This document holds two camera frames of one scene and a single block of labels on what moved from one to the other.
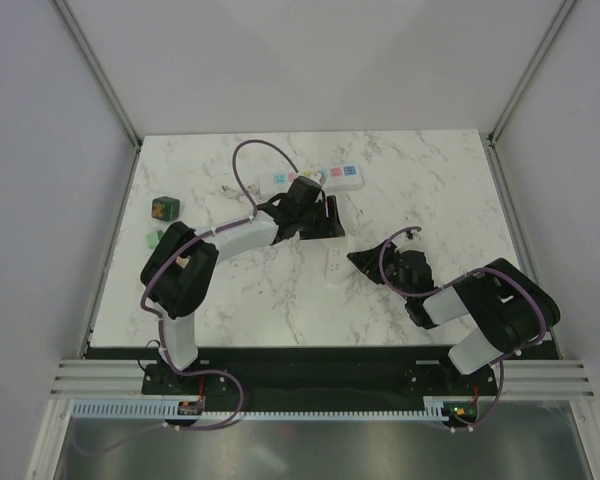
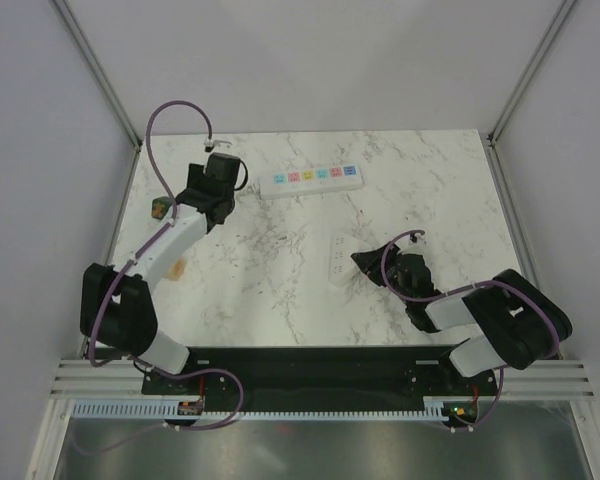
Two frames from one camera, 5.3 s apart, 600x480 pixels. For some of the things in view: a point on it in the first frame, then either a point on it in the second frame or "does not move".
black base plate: x=317 y=377 does not move
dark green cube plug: x=165 y=208 does not move
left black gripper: x=330 y=227 → x=196 y=173
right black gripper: x=367 y=261 does not move
